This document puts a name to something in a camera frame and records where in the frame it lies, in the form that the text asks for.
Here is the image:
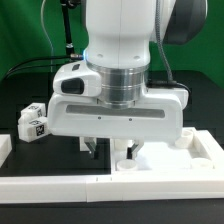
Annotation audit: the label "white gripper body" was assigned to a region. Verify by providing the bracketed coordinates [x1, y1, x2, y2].
[47, 91, 188, 143]

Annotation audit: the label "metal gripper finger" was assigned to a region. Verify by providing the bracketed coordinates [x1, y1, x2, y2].
[85, 137, 98, 159]
[127, 140, 144, 160]

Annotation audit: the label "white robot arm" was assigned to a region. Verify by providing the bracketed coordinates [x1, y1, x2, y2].
[47, 0, 208, 153]

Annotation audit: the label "white left fence piece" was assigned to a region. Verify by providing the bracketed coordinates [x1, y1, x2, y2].
[0, 134, 12, 167]

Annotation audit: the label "grey braided cable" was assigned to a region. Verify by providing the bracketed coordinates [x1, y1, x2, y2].
[146, 0, 193, 96]

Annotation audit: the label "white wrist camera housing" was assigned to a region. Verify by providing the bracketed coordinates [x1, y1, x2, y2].
[53, 61, 102, 97]

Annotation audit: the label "white front fence rail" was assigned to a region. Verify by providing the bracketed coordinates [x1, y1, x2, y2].
[0, 175, 224, 204]

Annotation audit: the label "black cable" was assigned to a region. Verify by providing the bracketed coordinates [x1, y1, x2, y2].
[2, 53, 86, 81]

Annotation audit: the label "black camera stand pole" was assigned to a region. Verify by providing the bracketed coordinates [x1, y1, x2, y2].
[60, 0, 81, 55]

